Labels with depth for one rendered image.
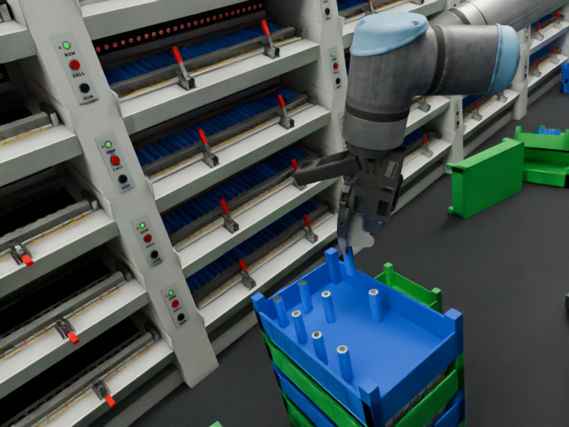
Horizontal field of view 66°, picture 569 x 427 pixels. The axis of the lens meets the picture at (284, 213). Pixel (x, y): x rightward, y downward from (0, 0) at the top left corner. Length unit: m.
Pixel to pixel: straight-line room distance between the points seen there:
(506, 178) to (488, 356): 0.81
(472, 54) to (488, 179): 1.14
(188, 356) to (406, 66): 0.90
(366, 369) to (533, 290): 0.77
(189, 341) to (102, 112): 0.60
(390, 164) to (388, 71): 0.14
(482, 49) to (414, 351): 0.46
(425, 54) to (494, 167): 1.18
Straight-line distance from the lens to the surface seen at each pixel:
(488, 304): 1.35
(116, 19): 0.98
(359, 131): 0.61
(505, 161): 1.78
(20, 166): 0.92
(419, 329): 0.80
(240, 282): 1.28
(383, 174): 0.66
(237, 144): 1.16
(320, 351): 0.73
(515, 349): 1.23
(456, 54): 0.62
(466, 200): 1.69
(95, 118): 0.94
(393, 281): 1.39
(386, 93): 0.59
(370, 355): 0.76
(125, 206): 0.99
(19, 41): 0.92
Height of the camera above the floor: 0.88
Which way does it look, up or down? 27 degrees down
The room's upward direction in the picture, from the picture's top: 14 degrees counter-clockwise
